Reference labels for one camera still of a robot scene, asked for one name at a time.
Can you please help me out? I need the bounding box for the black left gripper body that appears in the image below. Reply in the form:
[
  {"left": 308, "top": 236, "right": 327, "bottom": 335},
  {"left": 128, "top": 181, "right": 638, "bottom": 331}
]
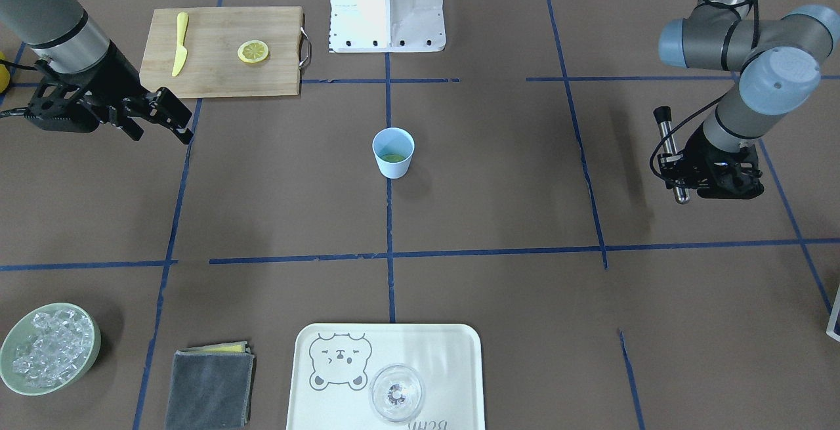
[{"left": 683, "top": 130, "right": 755, "bottom": 188}]

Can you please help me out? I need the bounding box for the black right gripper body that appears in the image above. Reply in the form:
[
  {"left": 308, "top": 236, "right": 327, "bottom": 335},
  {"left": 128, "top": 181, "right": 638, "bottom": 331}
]
[{"left": 72, "top": 42, "right": 157, "bottom": 142}]

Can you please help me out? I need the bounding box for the steel muddler black tip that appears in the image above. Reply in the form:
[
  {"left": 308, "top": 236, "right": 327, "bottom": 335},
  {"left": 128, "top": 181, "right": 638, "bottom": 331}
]
[{"left": 653, "top": 106, "right": 691, "bottom": 205}]

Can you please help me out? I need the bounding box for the yellow lemon slice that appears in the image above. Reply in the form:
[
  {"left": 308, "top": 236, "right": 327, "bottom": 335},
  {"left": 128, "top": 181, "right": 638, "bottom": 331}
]
[{"left": 380, "top": 154, "right": 407, "bottom": 163}]

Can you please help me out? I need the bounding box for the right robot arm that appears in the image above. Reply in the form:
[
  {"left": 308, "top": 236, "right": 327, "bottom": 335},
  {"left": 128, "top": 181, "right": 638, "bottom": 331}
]
[{"left": 1, "top": 0, "right": 193, "bottom": 144}]

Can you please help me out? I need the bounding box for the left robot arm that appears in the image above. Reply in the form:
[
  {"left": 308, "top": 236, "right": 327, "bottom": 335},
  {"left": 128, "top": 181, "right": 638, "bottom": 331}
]
[{"left": 649, "top": 0, "right": 839, "bottom": 204}]

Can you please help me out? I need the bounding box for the light blue paper cup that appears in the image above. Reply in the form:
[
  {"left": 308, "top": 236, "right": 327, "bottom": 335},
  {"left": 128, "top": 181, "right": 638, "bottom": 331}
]
[{"left": 371, "top": 127, "right": 416, "bottom": 180}]

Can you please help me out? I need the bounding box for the bamboo cutting board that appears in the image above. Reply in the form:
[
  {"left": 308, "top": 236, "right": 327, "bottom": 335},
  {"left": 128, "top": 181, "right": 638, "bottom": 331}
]
[{"left": 139, "top": 6, "right": 304, "bottom": 98}]

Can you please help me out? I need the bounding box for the yellow plastic knife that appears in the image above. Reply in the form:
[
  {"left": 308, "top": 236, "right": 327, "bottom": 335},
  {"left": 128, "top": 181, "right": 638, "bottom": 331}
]
[{"left": 171, "top": 12, "right": 189, "bottom": 77}]

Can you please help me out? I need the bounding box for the grey folded cloth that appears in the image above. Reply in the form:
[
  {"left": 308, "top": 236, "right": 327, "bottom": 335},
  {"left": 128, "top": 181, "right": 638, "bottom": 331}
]
[{"left": 164, "top": 341, "right": 255, "bottom": 429}]

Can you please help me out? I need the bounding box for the green bowl of ice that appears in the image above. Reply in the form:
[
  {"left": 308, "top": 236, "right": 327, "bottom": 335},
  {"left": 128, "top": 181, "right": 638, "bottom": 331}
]
[{"left": 2, "top": 303, "right": 102, "bottom": 397}]

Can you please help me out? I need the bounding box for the cream bear serving tray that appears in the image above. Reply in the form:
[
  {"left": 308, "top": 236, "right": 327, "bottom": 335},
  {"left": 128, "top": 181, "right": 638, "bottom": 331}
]
[{"left": 286, "top": 323, "right": 486, "bottom": 429}]

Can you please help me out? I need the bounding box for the clear wine glass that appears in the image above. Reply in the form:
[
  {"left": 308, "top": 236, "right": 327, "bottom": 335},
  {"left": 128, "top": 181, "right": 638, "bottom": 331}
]
[{"left": 370, "top": 364, "right": 425, "bottom": 423}]

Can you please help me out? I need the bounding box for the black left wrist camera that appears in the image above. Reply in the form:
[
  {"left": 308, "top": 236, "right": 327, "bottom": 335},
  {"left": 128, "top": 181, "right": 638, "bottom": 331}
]
[{"left": 697, "top": 163, "right": 765, "bottom": 200}]

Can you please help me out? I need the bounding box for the white wire cup rack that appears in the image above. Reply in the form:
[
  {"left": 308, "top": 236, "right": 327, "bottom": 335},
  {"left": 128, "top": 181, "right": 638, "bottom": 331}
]
[{"left": 826, "top": 288, "right": 840, "bottom": 343}]

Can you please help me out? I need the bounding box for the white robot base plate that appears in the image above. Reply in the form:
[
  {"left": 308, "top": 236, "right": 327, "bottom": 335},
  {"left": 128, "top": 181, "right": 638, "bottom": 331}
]
[{"left": 328, "top": 0, "right": 447, "bottom": 53}]

